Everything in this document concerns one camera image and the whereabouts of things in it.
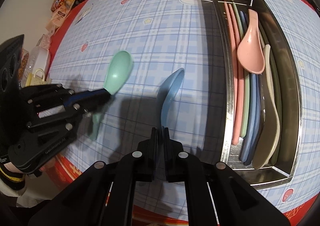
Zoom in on blue chopstick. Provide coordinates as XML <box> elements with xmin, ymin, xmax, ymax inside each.
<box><xmin>243</xmin><ymin>12</ymin><xmax>263</xmax><ymax>166</ymax></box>
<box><xmin>240</xmin><ymin>72</ymin><xmax>257</xmax><ymax>166</ymax></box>

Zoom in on blue spoon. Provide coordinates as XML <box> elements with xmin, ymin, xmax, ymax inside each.
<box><xmin>156</xmin><ymin>68</ymin><xmax>185</xmax><ymax>130</ymax></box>

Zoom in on person's left forearm sleeve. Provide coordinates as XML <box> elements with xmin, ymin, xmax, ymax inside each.
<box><xmin>1</xmin><ymin>163</ymin><xmax>26</xmax><ymax>197</ymax></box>

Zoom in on pink snack bag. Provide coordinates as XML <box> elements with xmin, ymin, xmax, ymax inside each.
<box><xmin>46</xmin><ymin>0</ymin><xmax>75</xmax><ymax>36</ymax></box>

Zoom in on green spoon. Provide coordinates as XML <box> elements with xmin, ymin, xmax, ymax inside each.
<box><xmin>87</xmin><ymin>51</ymin><xmax>133</xmax><ymax>141</ymax></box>

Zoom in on pink spoon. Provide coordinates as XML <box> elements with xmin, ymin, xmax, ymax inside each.
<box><xmin>237</xmin><ymin>9</ymin><xmax>265</xmax><ymax>75</ymax></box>

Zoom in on beige spoon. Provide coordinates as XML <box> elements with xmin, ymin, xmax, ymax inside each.
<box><xmin>252</xmin><ymin>44</ymin><xmax>280</xmax><ymax>169</ymax></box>

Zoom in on person's left hand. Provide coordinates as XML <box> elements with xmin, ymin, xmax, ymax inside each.
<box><xmin>4</xmin><ymin>158</ymin><xmax>57</xmax><ymax>178</ymax></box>

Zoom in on steel utensil tray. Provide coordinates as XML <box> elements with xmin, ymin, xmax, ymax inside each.
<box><xmin>212</xmin><ymin>0</ymin><xmax>302</xmax><ymax>189</ymax></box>

